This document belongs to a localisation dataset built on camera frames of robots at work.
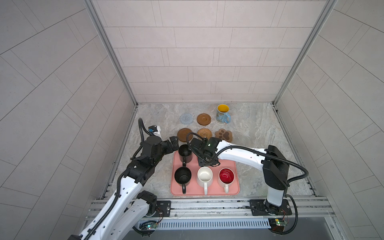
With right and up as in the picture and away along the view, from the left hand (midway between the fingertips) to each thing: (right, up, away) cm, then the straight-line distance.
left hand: (175, 137), depth 74 cm
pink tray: (+8, -22, +3) cm, 24 cm away
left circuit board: (-10, -38, -9) cm, 40 cm away
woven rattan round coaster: (+16, -1, +25) cm, 29 cm away
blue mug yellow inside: (+28, +12, +24) cm, 39 cm away
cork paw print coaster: (+30, -2, +24) cm, 39 cm away
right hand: (+14, -16, +7) cm, 23 cm away
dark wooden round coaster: (+1, -2, +24) cm, 24 cm away
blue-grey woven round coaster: (+3, +9, +32) cm, 33 cm away
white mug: (+15, -22, +6) cm, 28 cm away
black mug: (+4, -12, +13) cm, 18 cm away
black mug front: (+4, -21, +5) cm, 22 cm away
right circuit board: (+48, -39, -6) cm, 63 cm away
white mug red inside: (+27, -22, +6) cm, 35 cm away
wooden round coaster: (+15, +8, +31) cm, 36 cm away
